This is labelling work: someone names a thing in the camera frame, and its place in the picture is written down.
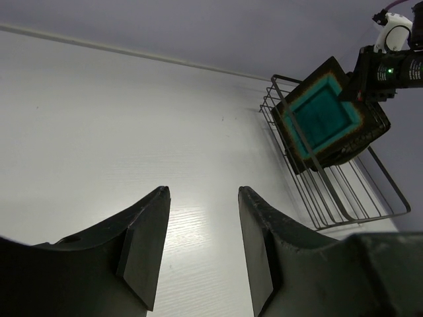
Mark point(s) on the teal square plate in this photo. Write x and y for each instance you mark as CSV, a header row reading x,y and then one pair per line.
x,y
312,120

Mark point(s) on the wire dish rack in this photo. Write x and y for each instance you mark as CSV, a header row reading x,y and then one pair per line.
x,y
358,192

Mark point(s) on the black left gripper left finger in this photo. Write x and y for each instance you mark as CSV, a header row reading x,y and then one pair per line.
x,y
109,269

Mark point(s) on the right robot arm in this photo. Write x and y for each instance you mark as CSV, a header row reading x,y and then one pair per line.
x,y
411,66

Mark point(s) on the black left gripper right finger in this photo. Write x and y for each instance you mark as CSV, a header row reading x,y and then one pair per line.
x,y
295,271

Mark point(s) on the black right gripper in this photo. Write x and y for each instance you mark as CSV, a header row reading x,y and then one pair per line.
x,y
375,78

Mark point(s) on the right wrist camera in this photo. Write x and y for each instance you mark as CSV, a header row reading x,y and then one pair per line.
x,y
394,29

